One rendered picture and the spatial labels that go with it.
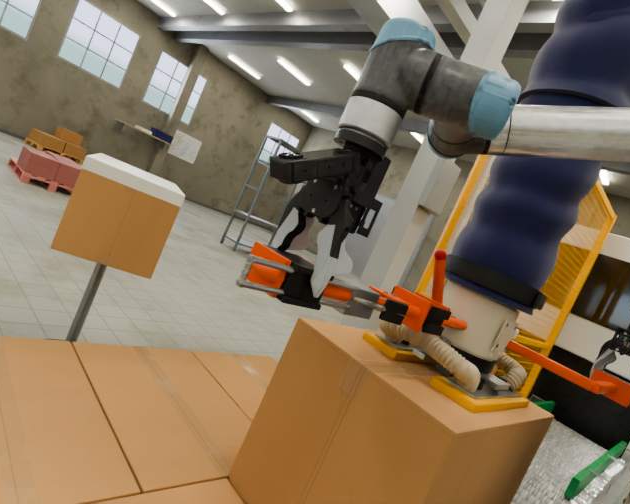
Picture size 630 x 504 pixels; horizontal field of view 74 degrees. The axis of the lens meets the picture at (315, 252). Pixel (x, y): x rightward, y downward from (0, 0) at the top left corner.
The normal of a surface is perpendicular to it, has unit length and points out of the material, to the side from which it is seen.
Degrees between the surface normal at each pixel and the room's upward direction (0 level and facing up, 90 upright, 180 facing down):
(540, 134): 111
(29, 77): 90
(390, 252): 90
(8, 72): 90
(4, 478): 0
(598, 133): 106
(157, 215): 90
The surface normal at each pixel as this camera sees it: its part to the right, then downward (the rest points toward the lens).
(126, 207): 0.37, 0.23
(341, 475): -0.66, -0.24
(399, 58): -0.19, -0.02
